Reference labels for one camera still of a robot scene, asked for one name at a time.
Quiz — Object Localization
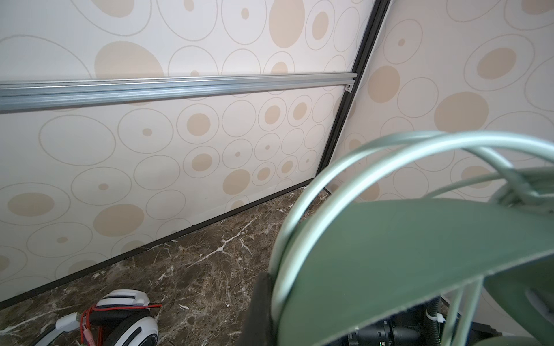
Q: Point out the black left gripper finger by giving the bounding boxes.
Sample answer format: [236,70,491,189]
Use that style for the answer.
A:
[237,272,274,346]

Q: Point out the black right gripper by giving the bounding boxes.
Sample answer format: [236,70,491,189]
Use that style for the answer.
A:
[328,302,503,346]

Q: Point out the mint green headphones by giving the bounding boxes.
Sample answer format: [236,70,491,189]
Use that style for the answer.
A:
[267,130,554,346]

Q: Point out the white black headphones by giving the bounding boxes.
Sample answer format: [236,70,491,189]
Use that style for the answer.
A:
[31,289,162,346]

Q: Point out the red headphone cable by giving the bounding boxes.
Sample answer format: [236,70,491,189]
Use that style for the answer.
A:
[78,302,163,346]

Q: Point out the black vertical frame post right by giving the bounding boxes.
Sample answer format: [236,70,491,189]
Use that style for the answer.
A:
[315,0,393,176]

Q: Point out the silver aluminium rail back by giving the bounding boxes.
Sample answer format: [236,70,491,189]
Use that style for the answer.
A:
[1,72,357,113]

